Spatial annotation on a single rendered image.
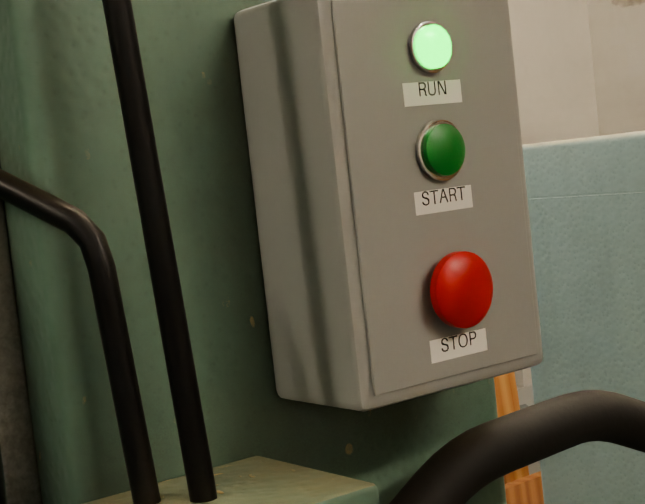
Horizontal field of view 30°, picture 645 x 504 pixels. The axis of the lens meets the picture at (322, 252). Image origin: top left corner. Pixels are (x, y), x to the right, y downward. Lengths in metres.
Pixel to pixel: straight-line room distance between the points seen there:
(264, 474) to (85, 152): 0.14
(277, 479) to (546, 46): 2.48
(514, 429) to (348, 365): 0.10
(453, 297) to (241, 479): 0.11
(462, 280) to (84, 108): 0.16
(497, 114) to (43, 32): 0.18
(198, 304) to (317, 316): 0.05
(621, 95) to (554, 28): 0.23
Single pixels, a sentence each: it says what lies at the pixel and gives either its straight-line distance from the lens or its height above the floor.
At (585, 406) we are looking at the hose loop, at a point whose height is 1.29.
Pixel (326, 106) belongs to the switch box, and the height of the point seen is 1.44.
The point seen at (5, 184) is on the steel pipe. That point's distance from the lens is 0.46.
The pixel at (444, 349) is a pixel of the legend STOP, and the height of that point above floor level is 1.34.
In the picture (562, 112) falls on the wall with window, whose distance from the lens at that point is 2.92.
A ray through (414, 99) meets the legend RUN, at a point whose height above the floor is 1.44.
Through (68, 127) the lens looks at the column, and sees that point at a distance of 0.46.
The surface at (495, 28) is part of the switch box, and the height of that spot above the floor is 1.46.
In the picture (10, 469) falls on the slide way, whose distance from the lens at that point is 0.50.
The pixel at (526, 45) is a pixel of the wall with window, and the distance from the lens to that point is 2.85.
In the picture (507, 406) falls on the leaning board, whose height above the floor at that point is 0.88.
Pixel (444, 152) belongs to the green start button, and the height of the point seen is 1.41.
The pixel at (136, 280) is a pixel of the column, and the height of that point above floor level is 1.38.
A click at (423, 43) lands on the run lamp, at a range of 0.47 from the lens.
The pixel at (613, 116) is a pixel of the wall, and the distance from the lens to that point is 2.99.
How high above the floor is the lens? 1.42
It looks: 4 degrees down
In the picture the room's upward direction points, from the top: 6 degrees counter-clockwise
